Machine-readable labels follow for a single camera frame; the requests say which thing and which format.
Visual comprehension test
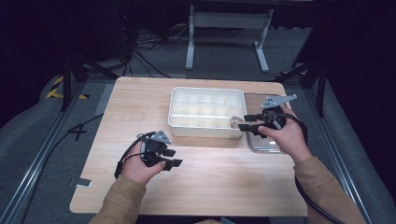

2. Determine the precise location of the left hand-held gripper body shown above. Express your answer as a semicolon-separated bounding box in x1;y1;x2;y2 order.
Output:
139;129;173;168

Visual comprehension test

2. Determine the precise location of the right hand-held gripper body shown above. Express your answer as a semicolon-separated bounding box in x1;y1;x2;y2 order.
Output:
257;93;299;132

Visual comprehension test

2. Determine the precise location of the beige sock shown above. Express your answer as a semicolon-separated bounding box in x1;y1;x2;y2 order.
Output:
230;115;246;129

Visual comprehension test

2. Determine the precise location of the white divided storage box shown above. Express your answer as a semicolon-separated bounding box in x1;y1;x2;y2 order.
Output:
167;86;249;139

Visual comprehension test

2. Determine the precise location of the person's left hand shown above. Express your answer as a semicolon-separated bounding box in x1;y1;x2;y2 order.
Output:
119;141;167;187

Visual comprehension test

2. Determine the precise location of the person's right hand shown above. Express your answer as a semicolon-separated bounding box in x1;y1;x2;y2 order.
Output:
257;106;314;166

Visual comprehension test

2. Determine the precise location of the black tripod stand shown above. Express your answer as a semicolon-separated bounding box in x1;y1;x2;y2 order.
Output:
60;50;120;112
274;58;329;119

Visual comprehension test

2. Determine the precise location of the grey tape piece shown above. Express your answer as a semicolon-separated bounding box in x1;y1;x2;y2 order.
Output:
68;177;93;189

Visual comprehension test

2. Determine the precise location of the yellow and black floor tape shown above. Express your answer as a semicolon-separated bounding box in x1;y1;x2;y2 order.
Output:
45;76;90;101

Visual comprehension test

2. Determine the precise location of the left hand-held gripper black cable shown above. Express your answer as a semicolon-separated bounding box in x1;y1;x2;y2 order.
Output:
114;132;157;180

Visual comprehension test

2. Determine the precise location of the hand-held gripper black cable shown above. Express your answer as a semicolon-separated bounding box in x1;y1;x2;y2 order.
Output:
114;132;157;180
270;111;346;224

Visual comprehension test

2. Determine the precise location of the aluminium floor rail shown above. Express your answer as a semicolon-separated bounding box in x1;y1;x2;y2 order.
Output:
0;81;87;224
302;88;375;224

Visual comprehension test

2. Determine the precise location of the bundle of black floor cables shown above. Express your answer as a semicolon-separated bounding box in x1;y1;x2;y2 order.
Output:
122;22;191;79

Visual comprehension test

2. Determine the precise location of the right hand-held gripper black cable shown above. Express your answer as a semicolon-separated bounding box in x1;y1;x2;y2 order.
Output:
270;111;346;224

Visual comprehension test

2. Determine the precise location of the white metal table frame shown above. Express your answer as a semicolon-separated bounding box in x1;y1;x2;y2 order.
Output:
185;4;276;74

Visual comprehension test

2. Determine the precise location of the long black floor cable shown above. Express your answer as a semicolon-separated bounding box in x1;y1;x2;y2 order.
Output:
19;113;105;224

